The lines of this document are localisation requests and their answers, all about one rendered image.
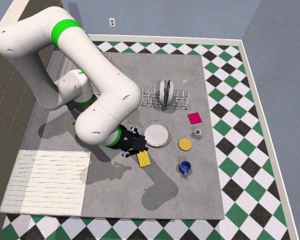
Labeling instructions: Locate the yellow sponge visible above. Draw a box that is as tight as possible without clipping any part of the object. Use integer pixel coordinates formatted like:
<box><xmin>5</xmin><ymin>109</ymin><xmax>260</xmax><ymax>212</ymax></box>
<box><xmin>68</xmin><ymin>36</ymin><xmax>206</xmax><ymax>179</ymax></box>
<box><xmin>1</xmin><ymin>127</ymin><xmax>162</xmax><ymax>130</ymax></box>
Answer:
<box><xmin>137</xmin><ymin>150</ymin><xmax>151</xmax><ymax>168</ymax></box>

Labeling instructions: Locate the grey cup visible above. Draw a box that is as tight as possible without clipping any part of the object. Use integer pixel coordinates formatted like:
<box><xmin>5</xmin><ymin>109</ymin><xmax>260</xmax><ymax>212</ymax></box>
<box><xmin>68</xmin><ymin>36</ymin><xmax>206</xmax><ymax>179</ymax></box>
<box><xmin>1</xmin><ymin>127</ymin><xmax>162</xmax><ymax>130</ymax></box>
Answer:
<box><xmin>192</xmin><ymin>129</ymin><xmax>201</xmax><ymax>139</ymax></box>

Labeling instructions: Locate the blue ceramic mug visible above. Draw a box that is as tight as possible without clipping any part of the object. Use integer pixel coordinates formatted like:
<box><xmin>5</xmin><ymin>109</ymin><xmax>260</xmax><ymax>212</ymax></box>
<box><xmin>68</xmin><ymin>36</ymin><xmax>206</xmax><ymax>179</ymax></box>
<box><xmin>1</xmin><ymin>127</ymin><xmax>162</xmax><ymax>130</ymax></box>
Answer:
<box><xmin>178</xmin><ymin>160</ymin><xmax>192</xmax><ymax>177</ymax></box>

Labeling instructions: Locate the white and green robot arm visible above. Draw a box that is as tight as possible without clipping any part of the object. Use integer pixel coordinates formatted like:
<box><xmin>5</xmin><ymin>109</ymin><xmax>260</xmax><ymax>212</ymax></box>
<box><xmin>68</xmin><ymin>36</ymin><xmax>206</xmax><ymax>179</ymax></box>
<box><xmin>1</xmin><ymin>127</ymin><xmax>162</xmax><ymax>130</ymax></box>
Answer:
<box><xmin>0</xmin><ymin>6</ymin><xmax>142</xmax><ymax>150</ymax></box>

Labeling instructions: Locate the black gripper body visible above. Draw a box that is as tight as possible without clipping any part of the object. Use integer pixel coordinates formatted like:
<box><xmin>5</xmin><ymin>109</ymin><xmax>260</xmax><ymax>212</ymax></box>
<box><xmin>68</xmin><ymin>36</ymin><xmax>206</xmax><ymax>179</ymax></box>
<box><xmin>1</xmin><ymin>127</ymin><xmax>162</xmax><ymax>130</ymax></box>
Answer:
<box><xmin>120</xmin><ymin>130</ymin><xmax>134</xmax><ymax>152</ymax></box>

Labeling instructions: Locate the cream ribbed draining mat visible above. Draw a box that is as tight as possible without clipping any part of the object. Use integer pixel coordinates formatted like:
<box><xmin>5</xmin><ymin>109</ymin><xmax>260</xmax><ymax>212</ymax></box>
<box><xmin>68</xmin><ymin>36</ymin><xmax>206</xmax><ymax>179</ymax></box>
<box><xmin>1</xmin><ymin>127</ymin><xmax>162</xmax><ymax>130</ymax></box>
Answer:
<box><xmin>0</xmin><ymin>149</ymin><xmax>91</xmax><ymax>216</ymax></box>

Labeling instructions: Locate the yellow flat disc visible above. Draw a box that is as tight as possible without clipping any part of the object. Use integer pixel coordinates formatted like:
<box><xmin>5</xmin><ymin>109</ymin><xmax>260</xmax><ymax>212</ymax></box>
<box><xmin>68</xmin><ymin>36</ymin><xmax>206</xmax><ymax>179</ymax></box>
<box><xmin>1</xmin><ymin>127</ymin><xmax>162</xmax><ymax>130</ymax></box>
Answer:
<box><xmin>178</xmin><ymin>138</ymin><xmax>192</xmax><ymax>151</ymax></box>

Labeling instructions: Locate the pink square tile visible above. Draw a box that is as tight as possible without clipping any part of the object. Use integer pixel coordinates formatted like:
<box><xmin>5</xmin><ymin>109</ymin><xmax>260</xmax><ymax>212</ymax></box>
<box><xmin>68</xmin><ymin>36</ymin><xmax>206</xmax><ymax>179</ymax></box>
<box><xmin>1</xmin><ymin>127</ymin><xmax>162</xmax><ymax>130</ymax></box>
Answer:
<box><xmin>187</xmin><ymin>112</ymin><xmax>202</xmax><ymax>125</ymax></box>

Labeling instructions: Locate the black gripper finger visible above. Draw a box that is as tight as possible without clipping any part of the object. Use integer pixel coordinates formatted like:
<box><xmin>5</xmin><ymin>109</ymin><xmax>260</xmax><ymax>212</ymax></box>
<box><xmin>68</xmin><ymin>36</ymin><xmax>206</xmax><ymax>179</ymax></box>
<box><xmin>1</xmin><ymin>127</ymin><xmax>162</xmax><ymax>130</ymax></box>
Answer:
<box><xmin>122</xmin><ymin>148</ymin><xmax>148</xmax><ymax>158</ymax></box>
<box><xmin>130</xmin><ymin>127</ymin><xmax>140</xmax><ymax>138</ymax></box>

